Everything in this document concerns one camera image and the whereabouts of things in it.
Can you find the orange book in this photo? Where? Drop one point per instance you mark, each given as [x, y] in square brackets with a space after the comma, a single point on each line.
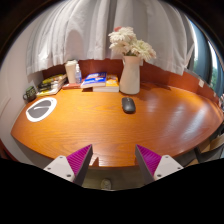
[111, 85]

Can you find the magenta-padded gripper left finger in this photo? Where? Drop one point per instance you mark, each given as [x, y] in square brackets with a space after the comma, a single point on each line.
[60, 166]

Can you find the window pane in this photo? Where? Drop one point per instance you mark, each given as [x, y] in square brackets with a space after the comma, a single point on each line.
[205, 56]

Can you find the flat red book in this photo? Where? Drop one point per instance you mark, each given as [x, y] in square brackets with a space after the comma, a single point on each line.
[70, 86]

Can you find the dark grey computer mouse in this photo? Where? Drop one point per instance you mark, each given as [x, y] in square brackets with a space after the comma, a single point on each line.
[128, 105]

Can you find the white lidded cup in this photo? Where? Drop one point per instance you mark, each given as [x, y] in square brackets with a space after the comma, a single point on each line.
[70, 71]

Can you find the white curtain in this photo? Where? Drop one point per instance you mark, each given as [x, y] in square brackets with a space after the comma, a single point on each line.
[100, 30]

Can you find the yellow and black book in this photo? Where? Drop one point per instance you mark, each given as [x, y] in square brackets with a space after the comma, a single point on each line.
[54, 79]

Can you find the small clear bottle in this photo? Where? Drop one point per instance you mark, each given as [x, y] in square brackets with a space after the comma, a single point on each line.
[78, 76]

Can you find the white and yellow book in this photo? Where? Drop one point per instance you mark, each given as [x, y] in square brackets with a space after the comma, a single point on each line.
[49, 92]

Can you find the green mug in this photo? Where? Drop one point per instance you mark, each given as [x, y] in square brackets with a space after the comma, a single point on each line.
[30, 93]

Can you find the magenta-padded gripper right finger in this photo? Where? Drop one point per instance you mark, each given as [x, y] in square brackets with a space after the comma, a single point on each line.
[166, 165]

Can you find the round white grey mouse pad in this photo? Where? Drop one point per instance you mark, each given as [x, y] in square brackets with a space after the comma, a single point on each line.
[40, 109]

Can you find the dark chair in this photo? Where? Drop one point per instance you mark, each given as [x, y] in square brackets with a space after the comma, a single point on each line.
[210, 150]

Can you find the white daisy flower bunch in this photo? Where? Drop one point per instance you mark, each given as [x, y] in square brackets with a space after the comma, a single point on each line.
[131, 43]

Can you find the white ceramic vase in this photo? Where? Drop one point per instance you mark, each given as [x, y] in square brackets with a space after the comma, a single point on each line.
[130, 76]

